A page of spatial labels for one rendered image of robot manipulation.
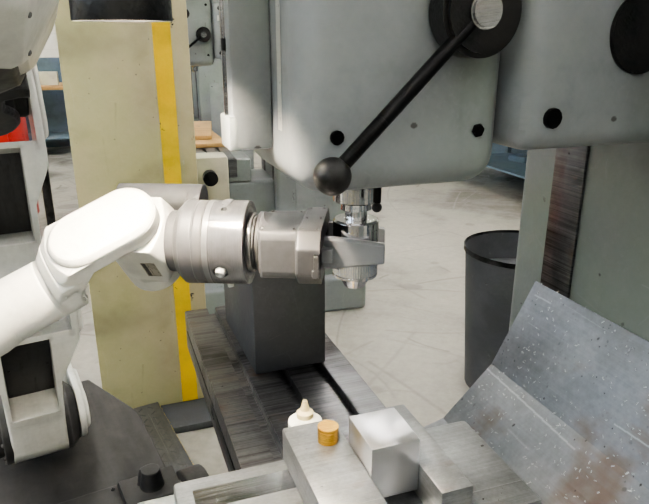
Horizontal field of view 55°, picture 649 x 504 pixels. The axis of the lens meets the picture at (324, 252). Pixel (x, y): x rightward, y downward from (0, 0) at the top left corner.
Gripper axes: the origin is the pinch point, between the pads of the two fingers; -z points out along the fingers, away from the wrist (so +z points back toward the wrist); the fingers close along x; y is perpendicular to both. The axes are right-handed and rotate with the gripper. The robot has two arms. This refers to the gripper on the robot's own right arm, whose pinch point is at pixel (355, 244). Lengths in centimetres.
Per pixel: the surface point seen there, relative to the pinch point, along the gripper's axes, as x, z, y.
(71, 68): 144, 99, -11
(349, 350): 211, 11, 124
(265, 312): 26.2, 14.9, 20.1
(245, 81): -6.5, 9.4, -16.8
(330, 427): -6.3, 2.2, 18.0
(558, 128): -5.0, -17.8, -12.6
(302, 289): 28.9, 9.4, 17.1
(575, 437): 9.2, -28.0, 28.5
